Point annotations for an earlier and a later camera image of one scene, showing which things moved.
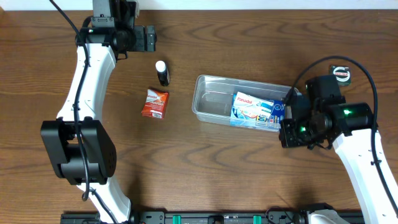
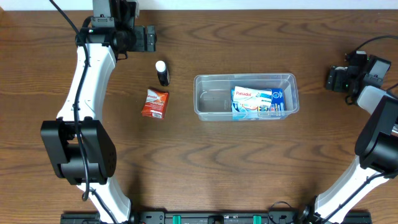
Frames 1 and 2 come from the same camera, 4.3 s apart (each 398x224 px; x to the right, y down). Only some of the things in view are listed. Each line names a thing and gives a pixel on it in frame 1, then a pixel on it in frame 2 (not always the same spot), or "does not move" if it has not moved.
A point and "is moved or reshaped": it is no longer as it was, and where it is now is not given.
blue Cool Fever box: [277, 119] → [272, 112]
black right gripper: [288, 134] → [331, 78]
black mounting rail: [212, 217] does not move
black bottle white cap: [163, 73] does not move
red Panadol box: [155, 104] does not move
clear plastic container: [240, 103] is moved or reshaped
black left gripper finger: [151, 42] does not move
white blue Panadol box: [252, 107] is moved or reshaped
